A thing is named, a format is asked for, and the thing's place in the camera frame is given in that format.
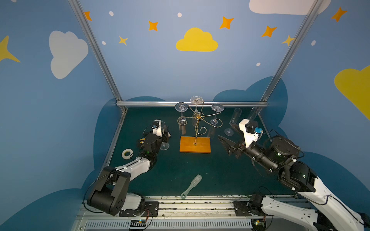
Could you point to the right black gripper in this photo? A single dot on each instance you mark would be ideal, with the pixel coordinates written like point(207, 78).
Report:
point(239, 148)

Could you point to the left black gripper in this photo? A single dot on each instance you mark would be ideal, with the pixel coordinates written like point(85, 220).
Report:
point(154, 138)

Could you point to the clear glass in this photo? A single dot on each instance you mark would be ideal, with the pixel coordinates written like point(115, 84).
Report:
point(233, 122)
point(165, 136)
point(182, 121)
point(215, 122)
point(197, 100)
point(254, 113)

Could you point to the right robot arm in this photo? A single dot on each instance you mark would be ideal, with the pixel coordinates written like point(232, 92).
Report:
point(282, 157)

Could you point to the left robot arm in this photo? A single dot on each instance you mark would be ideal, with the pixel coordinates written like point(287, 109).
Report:
point(110, 191)

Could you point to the orange wooden rack base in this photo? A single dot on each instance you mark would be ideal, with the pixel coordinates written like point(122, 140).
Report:
point(200, 145)

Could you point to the white tape roll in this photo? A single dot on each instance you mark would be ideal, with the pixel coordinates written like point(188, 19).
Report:
point(127, 154)

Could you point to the clear glass top back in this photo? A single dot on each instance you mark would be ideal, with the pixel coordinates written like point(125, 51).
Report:
point(197, 100)

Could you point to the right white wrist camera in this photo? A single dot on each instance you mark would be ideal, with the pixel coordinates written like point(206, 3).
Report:
point(251, 132)

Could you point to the gold wire glass rack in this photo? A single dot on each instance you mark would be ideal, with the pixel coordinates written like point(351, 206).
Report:
point(197, 118)

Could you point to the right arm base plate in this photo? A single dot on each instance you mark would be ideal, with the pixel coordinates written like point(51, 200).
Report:
point(242, 209)

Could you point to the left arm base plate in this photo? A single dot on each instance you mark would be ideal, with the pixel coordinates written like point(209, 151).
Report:
point(150, 209)

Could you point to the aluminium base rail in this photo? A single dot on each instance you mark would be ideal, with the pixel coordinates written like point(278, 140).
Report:
point(171, 213)

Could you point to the left aluminium post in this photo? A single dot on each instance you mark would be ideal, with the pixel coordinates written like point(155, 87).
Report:
point(83, 21)

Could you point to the aluminium post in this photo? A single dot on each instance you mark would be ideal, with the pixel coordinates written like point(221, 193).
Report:
point(293, 48)
point(83, 21)

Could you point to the right aluminium post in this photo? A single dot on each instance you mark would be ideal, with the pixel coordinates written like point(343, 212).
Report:
point(293, 48)

